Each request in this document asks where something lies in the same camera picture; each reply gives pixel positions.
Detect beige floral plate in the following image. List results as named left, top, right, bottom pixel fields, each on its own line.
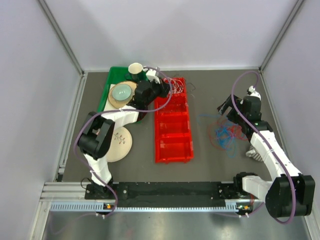
left=106, top=126, right=133, bottom=163

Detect silver finned heat sink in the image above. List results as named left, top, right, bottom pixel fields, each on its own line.
left=245, top=145, right=263, bottom=162

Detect white square board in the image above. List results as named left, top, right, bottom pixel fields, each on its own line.
left=101, top=81, right=147, bottom=128

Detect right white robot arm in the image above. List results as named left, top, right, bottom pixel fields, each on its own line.
left=217, top=93, right=316, bottom=218

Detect grey slotted cable duct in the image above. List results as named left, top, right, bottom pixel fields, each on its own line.
left=50, top=201, right=253, bottom=213

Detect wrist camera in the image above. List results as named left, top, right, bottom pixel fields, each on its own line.
left=247, top=85, right=261, bottom=100
left=143, top=67, right=161, bottom=84

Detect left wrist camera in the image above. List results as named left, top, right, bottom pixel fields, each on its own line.
left=143, top=67, right=161, bottom=84

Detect green plastic tray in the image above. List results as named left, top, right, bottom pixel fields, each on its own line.
left=97, top=66, right=130, bottom=112

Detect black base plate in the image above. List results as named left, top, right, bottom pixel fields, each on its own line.
left=84, top=181, right=266, bottom=208

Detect red compartment bin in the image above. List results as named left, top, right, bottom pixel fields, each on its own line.
left=154, top=77, right=194, bottom=164

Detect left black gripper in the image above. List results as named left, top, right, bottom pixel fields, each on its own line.
left=144, top=76, right=173, bottom=107

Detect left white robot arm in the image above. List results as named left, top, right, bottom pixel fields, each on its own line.
left=74, top=79, right=172, bottom=199

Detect dark green cup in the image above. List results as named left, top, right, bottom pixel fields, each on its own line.
left=124, top=62, right=147, bottom=83

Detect black thin cables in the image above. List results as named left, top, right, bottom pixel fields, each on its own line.
left=162, top=73, right=197, bottom=95

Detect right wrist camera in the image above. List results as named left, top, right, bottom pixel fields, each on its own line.
left=247, top=85, right=261, bottom=100

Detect coloured cable bundle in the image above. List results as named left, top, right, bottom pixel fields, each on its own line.
left=197, top=113, right=250, bottom=160

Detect teal bowl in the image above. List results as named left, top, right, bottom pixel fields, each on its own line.
left=111, top=84, right=132, bottom=101

